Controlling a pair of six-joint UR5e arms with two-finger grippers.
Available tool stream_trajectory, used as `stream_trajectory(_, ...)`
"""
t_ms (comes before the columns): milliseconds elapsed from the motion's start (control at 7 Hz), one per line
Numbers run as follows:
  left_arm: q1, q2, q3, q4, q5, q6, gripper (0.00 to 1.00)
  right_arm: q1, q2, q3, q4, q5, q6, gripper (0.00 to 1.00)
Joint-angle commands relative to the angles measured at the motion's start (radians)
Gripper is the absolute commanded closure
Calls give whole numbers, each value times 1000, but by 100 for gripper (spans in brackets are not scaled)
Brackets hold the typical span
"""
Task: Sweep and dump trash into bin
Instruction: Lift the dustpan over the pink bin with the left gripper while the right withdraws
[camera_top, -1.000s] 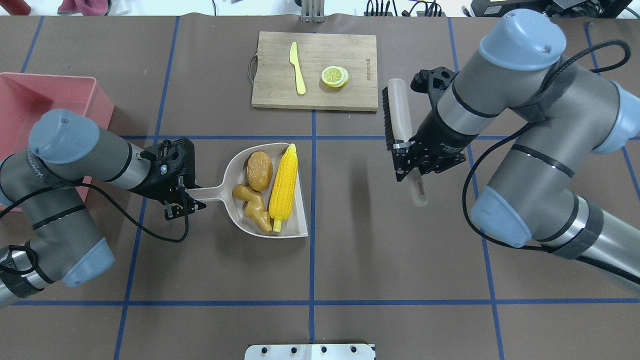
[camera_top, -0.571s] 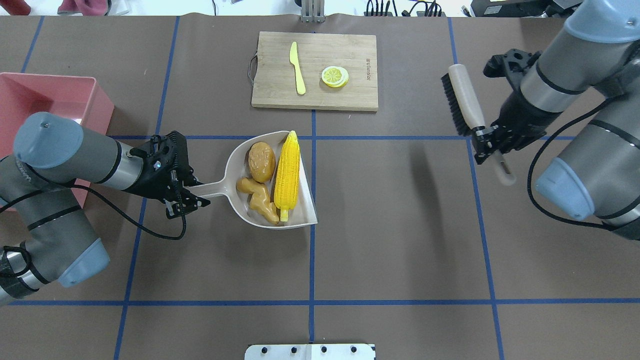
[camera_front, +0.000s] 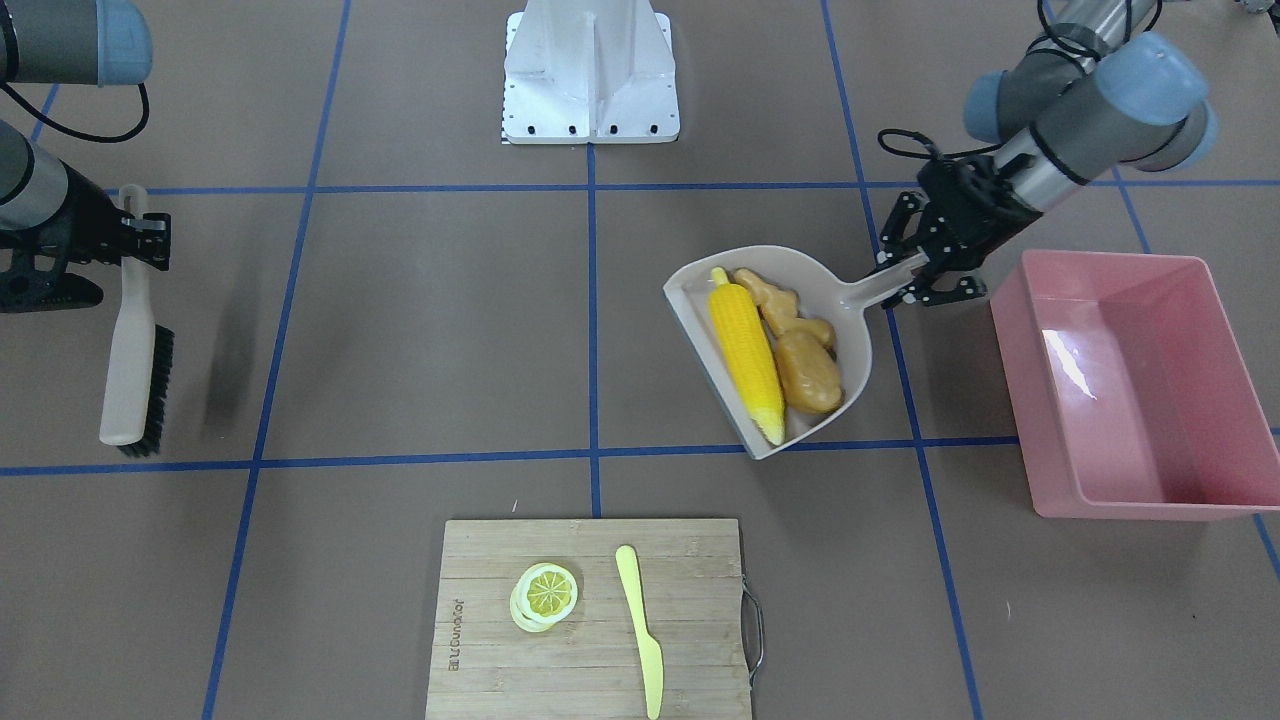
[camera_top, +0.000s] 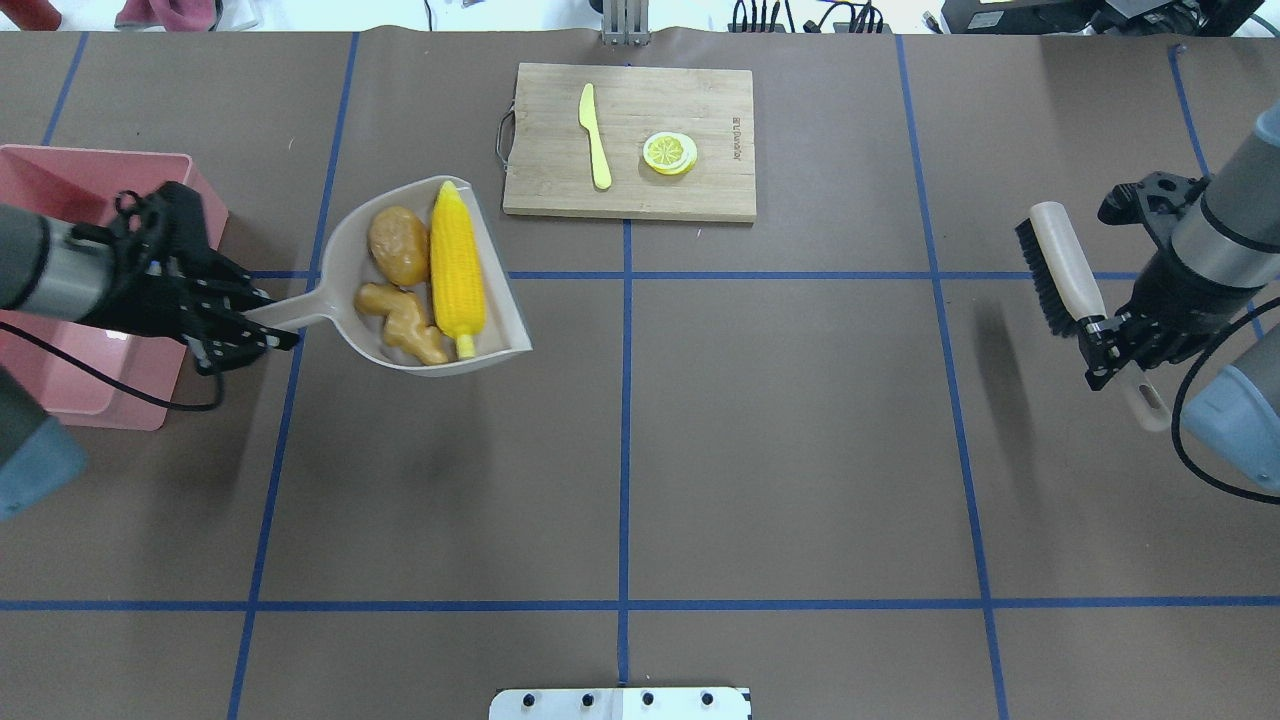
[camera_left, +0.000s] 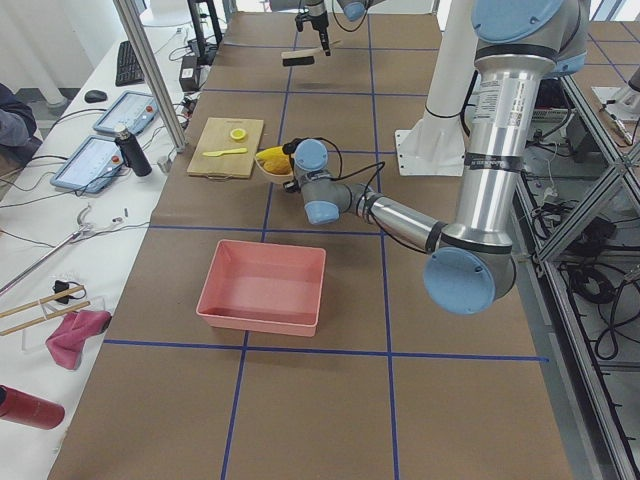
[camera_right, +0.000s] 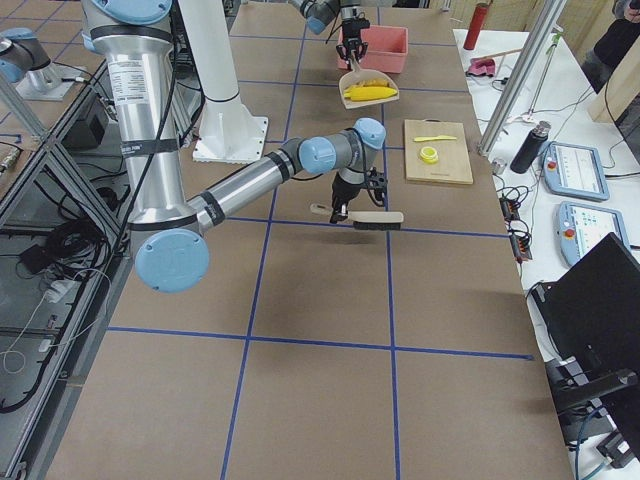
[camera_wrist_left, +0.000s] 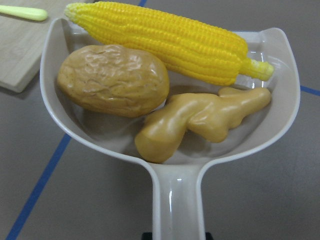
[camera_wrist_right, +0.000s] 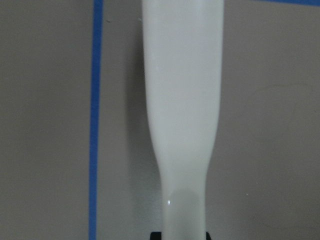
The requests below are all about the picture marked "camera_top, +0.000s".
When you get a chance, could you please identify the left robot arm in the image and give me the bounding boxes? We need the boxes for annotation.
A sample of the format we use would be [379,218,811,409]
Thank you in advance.
[1,181,300,413]

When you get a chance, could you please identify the beige plastic dustpan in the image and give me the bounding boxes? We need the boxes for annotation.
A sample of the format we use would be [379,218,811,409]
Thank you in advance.
[246,176,532,377]

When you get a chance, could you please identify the red cloth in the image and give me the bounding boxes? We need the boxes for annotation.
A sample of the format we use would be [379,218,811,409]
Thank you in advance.
[114,0,224,32]

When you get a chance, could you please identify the beige hand brush black bristles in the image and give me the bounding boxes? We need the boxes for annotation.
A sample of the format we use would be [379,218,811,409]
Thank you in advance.
[1015,201,1172,432]

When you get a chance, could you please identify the pink plastic bin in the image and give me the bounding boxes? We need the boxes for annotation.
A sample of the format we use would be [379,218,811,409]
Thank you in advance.
[1,143,229,430]

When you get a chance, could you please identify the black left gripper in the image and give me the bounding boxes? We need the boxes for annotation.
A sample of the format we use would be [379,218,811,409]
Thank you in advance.
[96,181,301,375]

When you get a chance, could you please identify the yellow toy knife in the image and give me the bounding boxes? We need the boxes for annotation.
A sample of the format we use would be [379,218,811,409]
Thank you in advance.
[577,82,613,192]

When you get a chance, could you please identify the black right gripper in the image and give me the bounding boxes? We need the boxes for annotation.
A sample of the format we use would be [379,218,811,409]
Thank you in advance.
[1078,172,1251,392]

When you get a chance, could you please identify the white metal bracket plate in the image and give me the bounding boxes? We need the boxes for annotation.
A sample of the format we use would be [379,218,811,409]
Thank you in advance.
[488,685,753,719]

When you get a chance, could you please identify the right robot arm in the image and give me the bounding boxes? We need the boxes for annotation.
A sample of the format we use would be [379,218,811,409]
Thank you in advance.
[1082,108,1277,505]

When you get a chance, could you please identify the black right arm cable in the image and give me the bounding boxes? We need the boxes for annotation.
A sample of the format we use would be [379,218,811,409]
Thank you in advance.
[1170,295,1280,503]

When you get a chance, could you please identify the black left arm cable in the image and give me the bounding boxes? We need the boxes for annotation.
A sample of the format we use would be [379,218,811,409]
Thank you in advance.
[0,320,227,413]

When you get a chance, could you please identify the yellow toy lemon slice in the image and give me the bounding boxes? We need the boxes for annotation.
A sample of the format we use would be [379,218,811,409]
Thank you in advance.
[641,131,699,176]

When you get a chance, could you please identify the brown toy potato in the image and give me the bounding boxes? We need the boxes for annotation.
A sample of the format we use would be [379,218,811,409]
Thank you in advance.
[366,205,430,287]

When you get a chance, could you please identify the blue tape line crosswise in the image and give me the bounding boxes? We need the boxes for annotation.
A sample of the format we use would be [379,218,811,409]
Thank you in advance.
[244,269,1140,282]

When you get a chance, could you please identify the grey metal camera post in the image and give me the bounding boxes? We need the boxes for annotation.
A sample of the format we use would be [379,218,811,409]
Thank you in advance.
[590,0,652,47]

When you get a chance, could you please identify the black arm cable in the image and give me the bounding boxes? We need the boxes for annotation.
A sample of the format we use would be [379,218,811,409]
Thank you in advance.
[0,320,227,413]
[1170,295,1280,503]

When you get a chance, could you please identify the black monitor equipment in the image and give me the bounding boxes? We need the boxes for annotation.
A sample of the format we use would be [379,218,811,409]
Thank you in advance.
[940,1,1263,37]

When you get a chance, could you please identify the blue tape line lengthwise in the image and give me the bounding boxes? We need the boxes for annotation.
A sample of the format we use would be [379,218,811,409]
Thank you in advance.
[616,220,634,687]

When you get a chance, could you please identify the yellow toy corn cob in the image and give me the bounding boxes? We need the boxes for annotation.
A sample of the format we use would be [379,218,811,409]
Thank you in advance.
[429,179,486,360]

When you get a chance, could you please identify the tan toy ginger root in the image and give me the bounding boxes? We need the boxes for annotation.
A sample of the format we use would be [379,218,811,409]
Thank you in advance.
[355,283,452,366]

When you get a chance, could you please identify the black cable bundle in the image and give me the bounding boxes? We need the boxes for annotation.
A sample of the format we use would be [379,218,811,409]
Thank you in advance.
[728,0,891,35]

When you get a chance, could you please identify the wooden cutting board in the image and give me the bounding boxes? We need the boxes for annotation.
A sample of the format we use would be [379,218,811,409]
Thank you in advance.
[503,61,758,224]

